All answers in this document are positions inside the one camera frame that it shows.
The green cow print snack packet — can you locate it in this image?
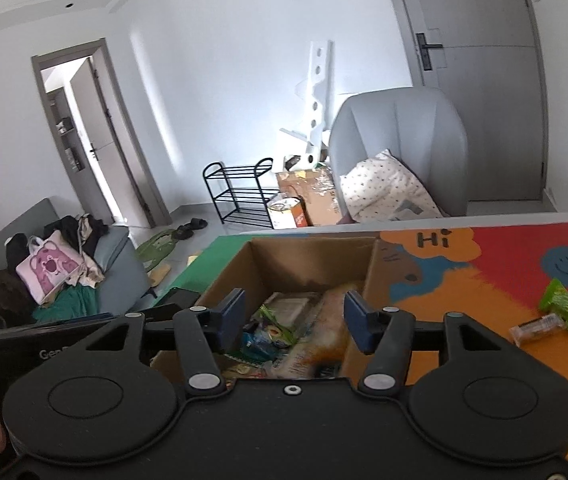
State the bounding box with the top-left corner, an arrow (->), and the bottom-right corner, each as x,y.
256,310 -> 300,348

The large torn cardboard box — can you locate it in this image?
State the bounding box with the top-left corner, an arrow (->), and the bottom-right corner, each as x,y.
276,167 -> 345,227

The pale translucent snack packet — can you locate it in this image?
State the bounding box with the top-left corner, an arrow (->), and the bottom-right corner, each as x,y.
309,285 -> 365,361

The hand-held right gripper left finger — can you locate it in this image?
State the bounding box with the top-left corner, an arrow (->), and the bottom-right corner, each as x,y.
84,288 -> 246,392

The colourful printed table mat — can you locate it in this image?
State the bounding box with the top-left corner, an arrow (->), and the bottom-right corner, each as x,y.
166,212 -> 568,480

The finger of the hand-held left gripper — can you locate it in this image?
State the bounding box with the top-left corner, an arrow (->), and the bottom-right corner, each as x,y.
141,287 -> 201,322

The grey armchair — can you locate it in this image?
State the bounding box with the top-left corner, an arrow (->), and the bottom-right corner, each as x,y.
328,86 -> 469,223

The white dotted pillow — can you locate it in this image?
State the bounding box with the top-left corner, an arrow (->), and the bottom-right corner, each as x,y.
339,148 -> 445,223

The black metal shoe rack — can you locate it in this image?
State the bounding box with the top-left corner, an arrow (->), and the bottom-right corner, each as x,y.
202,157 -> 275,226

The white perforated board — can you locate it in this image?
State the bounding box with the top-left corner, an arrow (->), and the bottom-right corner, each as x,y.
279,40 -> 336,168

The bright green snack packet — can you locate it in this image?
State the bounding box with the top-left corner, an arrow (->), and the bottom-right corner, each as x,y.
538,278 -> 568,333

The green cloth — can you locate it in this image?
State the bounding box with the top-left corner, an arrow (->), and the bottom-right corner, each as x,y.
31,285 -> 100,323

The pink bear tote bag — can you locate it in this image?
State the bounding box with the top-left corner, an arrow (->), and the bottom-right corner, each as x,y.
15,231 -> 87,306

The open grey door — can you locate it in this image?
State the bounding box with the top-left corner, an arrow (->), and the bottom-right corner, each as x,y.
69,55 -> 157,226

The brown cardboard box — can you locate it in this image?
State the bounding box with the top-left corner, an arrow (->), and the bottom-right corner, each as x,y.
150,235 -> 390,381

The wall shelf with items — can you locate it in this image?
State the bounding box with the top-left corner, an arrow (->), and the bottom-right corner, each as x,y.
46,90 -> 87,173

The grey door with black handle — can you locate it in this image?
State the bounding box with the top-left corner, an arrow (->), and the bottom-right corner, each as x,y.
389,0 -> 550,203

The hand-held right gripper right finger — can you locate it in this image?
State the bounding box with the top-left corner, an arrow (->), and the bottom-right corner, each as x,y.
344,290 -> 512,393

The grey sofa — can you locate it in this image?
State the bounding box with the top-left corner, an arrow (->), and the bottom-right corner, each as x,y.
0,197 -> 150,333

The beige garment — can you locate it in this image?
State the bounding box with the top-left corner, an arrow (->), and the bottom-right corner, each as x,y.
76,215 -> 106,288

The black clothing pile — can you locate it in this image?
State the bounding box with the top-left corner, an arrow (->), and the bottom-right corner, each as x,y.
44,214 -> 110,256

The orange white shopping bag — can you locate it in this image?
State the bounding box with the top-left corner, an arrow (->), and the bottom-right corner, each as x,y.
266,195 -> 307,231

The clear brown bar snack packet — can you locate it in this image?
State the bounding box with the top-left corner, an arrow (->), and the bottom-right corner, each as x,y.
508,312 -> 567,347

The green leaf floor mat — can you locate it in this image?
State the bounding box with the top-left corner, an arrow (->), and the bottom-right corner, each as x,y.
135,228 -> 177,271

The blue snack packet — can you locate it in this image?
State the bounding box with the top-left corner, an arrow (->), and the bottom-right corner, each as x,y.
241,332 -> 271,361

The clear packet of white cakes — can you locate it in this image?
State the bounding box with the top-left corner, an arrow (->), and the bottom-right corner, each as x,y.
261,292 -> 322,331

